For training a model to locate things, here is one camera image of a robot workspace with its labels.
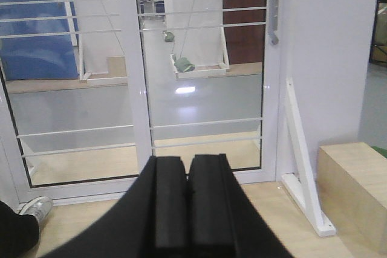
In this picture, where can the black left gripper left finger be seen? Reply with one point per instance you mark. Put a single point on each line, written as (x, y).
(149, 220)

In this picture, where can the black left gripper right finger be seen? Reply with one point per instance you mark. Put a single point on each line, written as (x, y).
(223, 221)

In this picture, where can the white framed sliding glass door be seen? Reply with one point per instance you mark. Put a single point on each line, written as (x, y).
(229, 102)

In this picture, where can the silver door handle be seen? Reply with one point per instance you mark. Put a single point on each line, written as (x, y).
(272, 22)

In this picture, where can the white fixed glass door panel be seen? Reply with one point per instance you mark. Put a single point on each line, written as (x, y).
(85, 138)

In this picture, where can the blue door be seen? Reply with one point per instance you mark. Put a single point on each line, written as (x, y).
(38, 39)

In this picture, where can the silver sneaker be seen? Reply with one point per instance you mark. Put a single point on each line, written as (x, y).
(39, 208)

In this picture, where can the black trouser leg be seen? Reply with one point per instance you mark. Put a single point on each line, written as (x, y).
(19, 233)

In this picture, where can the light wooden box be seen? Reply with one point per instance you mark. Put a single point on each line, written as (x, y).
(352, 185)

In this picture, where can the green sandbag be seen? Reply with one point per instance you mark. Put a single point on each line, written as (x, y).
(183, 65)

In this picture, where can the white door frame with brace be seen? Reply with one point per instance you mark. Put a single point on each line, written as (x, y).
(324, 48)

